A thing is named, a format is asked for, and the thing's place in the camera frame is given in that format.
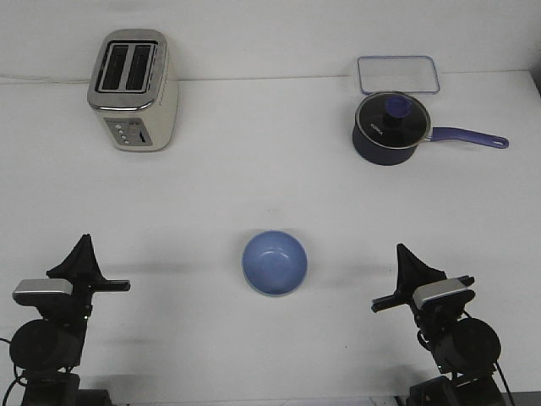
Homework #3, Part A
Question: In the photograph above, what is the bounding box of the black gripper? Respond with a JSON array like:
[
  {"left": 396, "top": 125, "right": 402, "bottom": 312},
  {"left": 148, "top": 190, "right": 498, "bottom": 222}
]
[
  {"left": 371, "top": 244, "right": 475, "bottom": 334},
  {"left": 36, "top": 233, "right": 131, "bottom": 325}
]

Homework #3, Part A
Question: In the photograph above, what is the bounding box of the blue bowl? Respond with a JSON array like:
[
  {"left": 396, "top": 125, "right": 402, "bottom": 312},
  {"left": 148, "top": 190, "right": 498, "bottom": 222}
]
[{"left": 241, "top": 230, "right": 308, "bottom": 297}]

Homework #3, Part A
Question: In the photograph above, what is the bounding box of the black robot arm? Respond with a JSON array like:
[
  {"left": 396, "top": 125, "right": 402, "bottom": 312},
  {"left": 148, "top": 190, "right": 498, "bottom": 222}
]
[
  {"left": 9, "top": 233, "right": 130, "bottom": 405},
  {"left": 371, "top": 244, "right": 505, "bottom": 405}
]

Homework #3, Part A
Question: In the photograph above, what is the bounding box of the dark blue saucepan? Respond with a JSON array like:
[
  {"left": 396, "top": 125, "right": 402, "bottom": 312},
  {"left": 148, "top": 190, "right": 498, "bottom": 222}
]
[{"left": 352, "top": 123, "right": 510, "bottom": 166}]

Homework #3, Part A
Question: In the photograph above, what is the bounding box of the glass pot lid blue knob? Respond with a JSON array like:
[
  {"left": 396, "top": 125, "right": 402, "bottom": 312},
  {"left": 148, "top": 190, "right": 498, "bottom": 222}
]
[{"left": 356, "top": 91, "right": 432, "bottom": 149}]

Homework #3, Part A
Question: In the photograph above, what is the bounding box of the cream and steel toaster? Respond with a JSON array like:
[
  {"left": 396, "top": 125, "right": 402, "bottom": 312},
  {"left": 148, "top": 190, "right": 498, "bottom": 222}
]
[{"left": 87, "top": 29, "right": 179, "bottom": 152}]

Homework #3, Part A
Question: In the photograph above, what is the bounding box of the clear blue-rimmed container lid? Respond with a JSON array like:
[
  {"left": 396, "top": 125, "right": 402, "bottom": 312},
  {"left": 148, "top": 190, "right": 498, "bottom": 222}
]
[{"left": 357, "top": 55, "right": 440, "bottom": 96}]

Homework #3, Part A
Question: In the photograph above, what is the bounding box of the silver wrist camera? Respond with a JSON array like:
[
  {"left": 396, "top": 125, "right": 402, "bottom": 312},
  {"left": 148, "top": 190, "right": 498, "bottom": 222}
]
[
  {"left": 12, "top": 278, "right": 73, "bottom": 307},
  {"left": 413, "top": 278, "right": 468, "bottom": 310}
]

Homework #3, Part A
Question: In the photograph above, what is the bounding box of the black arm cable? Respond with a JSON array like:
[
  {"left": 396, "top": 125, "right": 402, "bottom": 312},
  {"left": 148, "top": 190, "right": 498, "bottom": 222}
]
[
  {"left": 416, "top": 310, "right": 515, "bottom": 406},
  {"left": 0, "top": 337, "right": 30, "bottom": 406}
]

